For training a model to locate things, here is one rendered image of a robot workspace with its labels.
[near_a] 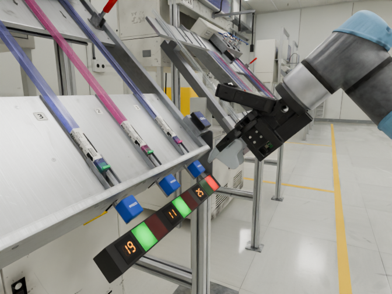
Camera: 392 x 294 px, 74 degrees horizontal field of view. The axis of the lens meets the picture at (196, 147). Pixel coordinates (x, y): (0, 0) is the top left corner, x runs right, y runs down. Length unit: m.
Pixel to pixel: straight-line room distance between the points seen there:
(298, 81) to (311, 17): 7.77
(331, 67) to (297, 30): 7.74
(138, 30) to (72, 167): 1.41
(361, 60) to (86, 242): 0.76
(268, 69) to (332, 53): 4.56
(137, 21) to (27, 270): 1.41
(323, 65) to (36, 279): 0.75
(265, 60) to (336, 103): 3.46
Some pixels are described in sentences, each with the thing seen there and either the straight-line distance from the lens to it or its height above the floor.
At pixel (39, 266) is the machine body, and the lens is 0.77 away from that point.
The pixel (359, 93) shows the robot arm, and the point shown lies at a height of 0.86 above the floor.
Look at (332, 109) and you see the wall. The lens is 8.00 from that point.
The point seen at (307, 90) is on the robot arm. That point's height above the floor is 0.87.
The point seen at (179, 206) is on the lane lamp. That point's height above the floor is 0.66.
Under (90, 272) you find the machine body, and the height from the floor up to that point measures 0.34.
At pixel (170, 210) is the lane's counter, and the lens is 0.47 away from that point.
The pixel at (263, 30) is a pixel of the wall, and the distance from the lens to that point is 8.35.
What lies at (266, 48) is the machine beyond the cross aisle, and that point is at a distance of 5.06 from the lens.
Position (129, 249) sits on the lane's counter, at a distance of 0.39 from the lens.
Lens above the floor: 0.87
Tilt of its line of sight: 12 degrees down
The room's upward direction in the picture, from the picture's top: straight up
